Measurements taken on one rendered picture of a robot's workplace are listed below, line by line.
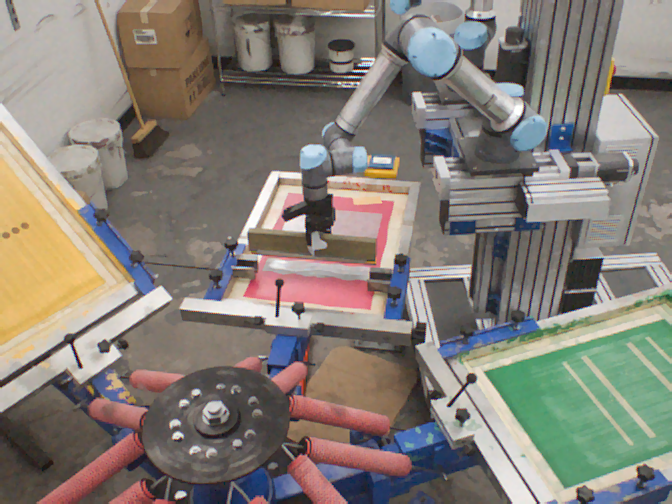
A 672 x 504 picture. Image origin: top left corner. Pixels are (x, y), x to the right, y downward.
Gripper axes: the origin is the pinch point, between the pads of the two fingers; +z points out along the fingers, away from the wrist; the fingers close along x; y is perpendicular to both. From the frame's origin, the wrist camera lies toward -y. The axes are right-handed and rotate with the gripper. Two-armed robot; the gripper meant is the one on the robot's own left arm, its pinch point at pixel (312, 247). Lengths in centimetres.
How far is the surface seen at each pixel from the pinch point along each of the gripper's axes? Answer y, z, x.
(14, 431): -132, 105, -10
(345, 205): 2.4, 13.7, 44.0
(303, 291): -2.4, 13.5, -5.8
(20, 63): -200, 19, 163
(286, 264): -10.9, 13.1, 6.2
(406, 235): 27.3, 10.2, 24.1
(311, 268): -2.2, 13.2, 5.5
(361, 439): 26, 4, -67
